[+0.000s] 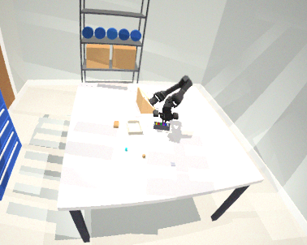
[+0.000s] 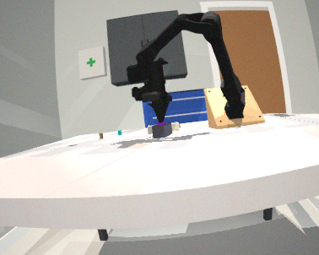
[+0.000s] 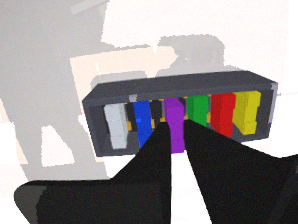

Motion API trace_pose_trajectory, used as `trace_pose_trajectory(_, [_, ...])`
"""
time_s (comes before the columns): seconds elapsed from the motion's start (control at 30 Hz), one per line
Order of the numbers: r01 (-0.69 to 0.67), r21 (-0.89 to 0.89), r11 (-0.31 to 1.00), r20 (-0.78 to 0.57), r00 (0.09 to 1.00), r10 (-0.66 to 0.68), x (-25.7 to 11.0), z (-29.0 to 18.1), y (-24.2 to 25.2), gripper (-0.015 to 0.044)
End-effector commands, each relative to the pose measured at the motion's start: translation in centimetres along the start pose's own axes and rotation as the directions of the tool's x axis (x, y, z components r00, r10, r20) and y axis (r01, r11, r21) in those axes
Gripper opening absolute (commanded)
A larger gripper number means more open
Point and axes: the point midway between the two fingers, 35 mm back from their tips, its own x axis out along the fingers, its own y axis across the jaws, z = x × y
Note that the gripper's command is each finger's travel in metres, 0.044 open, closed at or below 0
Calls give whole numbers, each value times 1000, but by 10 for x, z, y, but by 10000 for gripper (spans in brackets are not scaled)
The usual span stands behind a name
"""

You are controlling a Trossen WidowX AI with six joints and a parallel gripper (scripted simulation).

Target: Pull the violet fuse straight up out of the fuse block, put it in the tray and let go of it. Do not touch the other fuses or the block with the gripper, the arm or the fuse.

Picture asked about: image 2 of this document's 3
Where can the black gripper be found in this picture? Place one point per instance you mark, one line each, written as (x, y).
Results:
(157, 95)

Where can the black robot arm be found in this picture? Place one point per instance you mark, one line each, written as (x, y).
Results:
(210, 26)

